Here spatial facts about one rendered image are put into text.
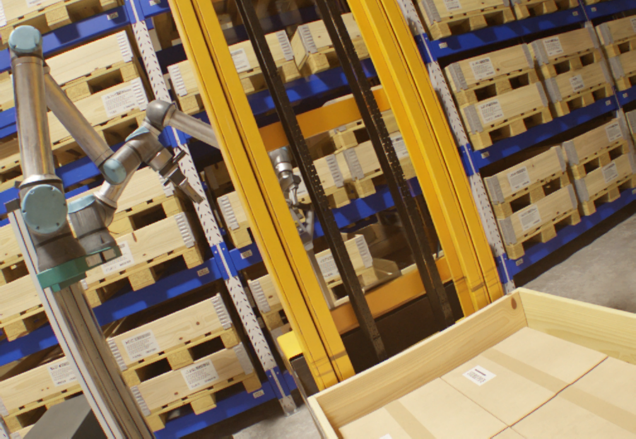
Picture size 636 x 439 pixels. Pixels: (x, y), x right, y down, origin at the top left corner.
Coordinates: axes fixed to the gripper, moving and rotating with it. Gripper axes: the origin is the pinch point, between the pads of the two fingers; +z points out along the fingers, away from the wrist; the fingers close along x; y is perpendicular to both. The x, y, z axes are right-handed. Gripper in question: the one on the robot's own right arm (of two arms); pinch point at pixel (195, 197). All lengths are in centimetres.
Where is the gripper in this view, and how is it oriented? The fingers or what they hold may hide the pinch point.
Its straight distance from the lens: 171.4
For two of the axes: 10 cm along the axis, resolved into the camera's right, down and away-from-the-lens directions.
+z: 6.3, 7.1, 3.1
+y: -6.6, 7.0, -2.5
